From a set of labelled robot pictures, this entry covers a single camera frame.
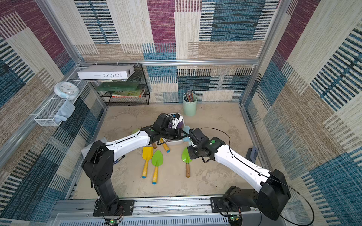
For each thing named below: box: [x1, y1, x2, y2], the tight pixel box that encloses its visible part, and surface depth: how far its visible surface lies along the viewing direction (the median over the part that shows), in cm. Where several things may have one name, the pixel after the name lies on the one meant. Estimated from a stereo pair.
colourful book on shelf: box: [111, 89, 145, 98], surface depth 101 cm
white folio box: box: [77, 64, 136, 80], surface depth 81 cm
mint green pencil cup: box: [183, 93, 198, 117], surface depth 107 cm
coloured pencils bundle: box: [184, 88, 194, 103], surface depth 107 cm
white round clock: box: [53, 80, 80, 101], surface depth 76 cm
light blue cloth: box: [53, 99, 76, 124], surface depth 70 cm
